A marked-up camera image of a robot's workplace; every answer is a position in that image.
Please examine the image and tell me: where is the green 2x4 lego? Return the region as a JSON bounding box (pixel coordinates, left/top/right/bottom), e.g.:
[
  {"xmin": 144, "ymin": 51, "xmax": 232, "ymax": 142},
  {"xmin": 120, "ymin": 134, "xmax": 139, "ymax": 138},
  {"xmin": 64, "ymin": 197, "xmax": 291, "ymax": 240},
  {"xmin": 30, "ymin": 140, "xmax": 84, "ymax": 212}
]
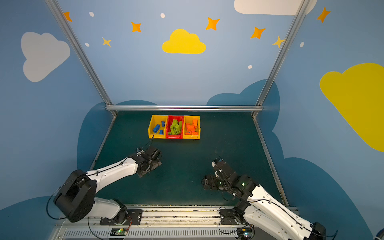
[{"xmin": 171, "ymin": 125, "xmax": 182, "ymax": 135}]

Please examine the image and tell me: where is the long orange lego piece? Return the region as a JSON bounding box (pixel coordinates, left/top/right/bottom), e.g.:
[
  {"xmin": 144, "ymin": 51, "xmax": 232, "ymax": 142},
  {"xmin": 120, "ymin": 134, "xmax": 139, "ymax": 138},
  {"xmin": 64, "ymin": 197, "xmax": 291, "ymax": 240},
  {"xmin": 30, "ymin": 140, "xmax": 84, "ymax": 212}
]
[{"xmin": 185, "ymin": 129, "xmax": 199, "ymax": 136}]

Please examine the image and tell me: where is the orange stepped lego brick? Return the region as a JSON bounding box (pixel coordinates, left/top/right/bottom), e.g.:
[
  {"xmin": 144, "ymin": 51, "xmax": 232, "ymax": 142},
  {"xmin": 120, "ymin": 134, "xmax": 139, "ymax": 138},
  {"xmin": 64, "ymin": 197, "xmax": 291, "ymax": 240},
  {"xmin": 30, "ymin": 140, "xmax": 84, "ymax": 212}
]
[{"xmin": 187, "ymin": 124, "xmax": 196, "ymax": 132}]

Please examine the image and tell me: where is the blue 2x4 lego brick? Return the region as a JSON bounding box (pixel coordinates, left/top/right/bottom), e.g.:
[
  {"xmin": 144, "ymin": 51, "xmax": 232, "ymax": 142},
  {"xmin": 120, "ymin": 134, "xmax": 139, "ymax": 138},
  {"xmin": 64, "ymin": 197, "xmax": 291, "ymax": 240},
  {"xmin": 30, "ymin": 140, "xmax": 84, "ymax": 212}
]
[{"xmin": 153, "ymin": 124, "xmax": 162, "ymax": 134}]

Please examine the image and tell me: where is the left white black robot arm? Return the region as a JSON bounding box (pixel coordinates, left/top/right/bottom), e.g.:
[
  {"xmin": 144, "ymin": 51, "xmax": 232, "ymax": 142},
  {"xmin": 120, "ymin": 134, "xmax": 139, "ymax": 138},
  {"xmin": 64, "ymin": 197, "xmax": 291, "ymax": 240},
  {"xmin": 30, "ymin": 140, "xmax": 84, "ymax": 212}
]
[{"xmin": 53, "ymin": 147, "xmax": 162, "ymax": 226}]

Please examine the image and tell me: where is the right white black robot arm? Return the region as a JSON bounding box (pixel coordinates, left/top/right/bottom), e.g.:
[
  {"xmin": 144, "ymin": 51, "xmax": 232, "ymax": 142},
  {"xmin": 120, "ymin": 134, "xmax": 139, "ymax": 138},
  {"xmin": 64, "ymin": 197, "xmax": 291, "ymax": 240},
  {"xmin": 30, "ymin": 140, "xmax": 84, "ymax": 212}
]
[{"xmin": 202, "ymin": 159, "xmax": 327, "ymax": 240}]

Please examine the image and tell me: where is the left yellow bin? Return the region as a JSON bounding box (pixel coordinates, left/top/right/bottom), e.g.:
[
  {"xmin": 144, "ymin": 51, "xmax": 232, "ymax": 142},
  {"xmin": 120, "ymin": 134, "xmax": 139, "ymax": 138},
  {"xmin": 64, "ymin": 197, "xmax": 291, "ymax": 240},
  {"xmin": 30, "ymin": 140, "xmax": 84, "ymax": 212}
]
[{"xmin": 148, "ymin": 115, "xmax": 168, "ymax": 139}]

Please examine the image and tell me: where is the yellow bin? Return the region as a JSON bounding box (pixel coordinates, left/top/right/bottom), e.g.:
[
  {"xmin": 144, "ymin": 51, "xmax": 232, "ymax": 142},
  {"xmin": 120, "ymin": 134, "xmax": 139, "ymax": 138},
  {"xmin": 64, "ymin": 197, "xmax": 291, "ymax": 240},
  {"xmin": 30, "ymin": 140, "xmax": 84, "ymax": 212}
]
[
  {"xmin": 183, "ymin": 116, "xmax": 201, "ymax": 140},
  {"xmin": 148, "ymin": 115, "xmax": 168, "ymax": 139}
]

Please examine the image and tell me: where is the red middle bin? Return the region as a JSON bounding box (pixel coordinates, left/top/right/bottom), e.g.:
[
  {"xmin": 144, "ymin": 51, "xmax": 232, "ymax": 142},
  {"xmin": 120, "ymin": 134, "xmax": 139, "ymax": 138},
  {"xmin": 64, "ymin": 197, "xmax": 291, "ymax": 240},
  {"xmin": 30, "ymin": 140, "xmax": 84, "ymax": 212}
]
[{"xmin": 166, "ymin": 115, "xmax": 184, "ymax": 139}]

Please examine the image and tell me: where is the right yellow bin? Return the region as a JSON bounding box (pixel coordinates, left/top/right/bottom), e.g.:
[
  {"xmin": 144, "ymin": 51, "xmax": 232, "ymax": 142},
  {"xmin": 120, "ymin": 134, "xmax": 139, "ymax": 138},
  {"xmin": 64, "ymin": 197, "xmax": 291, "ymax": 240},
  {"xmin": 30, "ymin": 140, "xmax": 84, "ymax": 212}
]
[{"xmin": 183, "ymin": 116, "xmax": 201, "ymax": 140}]

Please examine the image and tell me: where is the right circuit board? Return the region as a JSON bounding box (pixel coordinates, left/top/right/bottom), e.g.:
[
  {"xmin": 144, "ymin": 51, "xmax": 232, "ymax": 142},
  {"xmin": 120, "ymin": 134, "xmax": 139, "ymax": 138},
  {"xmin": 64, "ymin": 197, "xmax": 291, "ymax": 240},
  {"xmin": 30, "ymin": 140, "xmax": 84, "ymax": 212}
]
[{"xmin": 236, "ymin": 227, "xmax": 254, "ymax": 240}]

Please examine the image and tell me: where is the circuit board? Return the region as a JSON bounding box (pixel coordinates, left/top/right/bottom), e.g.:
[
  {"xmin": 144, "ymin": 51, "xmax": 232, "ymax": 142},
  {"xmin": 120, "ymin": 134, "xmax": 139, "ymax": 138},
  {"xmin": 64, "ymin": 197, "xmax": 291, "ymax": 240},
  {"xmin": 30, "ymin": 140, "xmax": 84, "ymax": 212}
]
[
  {"xmin": 236, "ymin": 227, "xmax": 254, "ymax": 240},
  {"xmin": 110, "ymin": 229, "xmax": 129, "ymax": 237}
]

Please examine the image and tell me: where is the left circuit board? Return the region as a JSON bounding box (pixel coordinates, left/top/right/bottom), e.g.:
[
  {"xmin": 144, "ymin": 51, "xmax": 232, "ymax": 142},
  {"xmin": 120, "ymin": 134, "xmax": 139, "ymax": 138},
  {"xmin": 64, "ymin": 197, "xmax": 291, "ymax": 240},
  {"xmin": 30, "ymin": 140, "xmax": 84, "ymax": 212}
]
[{"xmin": 110, "ymin": 229, "xmax": 129, "ymax": 237}]

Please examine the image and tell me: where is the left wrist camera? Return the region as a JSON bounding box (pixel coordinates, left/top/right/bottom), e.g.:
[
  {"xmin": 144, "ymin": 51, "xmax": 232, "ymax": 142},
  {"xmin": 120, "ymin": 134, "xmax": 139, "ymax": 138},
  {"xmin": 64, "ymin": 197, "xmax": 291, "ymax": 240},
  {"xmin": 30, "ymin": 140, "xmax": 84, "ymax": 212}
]
[{"xmin": 137, "ymin": 148, "xmax": 144, "ymax": 155}]

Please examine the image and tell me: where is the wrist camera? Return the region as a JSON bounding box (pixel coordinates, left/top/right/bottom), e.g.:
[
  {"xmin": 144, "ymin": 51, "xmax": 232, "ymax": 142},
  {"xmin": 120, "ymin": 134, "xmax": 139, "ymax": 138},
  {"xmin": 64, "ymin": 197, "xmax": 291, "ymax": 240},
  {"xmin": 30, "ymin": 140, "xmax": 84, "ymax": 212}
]
[
  {"xmin": 137, "ymin": 148, "xmax": 144, "ymax": 155},
  {"xmin": 212, "ymin": 159, "xmax": 220, "ymax": 178}
]

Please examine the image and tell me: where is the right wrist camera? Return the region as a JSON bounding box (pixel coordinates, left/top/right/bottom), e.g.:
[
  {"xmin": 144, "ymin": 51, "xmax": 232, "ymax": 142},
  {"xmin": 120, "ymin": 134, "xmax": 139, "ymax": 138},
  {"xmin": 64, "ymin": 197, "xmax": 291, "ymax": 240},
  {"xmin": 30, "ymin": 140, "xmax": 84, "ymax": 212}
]
[{"xmin": 212, "ymin": 159, "xmax": 220, "ymax": 178}]

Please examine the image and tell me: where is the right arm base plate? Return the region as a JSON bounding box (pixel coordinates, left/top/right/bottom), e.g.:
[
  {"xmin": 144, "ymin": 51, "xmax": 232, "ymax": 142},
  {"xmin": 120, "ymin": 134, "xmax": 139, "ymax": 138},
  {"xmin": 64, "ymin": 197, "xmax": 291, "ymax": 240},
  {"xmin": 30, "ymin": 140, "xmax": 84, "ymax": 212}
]
[{"xmin": 218, "ymin": 208, "xmax": 244, "ymax": 225}]

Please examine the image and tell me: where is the aluminium frame back bar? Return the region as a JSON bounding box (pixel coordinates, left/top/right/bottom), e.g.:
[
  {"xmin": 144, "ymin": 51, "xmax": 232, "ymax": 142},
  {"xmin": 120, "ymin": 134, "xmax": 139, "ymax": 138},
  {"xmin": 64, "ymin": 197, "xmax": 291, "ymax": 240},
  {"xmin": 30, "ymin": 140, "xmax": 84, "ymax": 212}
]
[{"xmin": 106, "ymin": 105, "xmax": 263, "ymax": 112}]

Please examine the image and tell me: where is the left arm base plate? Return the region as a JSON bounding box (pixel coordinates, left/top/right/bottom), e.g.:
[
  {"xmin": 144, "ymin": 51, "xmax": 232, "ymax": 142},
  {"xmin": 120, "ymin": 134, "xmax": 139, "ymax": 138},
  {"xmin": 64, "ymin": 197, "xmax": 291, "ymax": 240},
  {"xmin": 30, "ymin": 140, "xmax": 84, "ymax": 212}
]
[{"xmin": 100, "ymin": 209, "xmax": 143, "ymax": 226}]

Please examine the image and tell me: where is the aluminium front rail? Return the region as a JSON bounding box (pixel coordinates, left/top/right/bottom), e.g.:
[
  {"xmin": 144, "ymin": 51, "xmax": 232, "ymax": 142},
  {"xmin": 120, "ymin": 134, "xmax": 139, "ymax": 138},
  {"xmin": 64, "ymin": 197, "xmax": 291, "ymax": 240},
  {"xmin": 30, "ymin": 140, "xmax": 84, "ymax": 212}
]
[{"xmin": 49, "ymin": 205, "xmax": 301, "ymax": 240}]

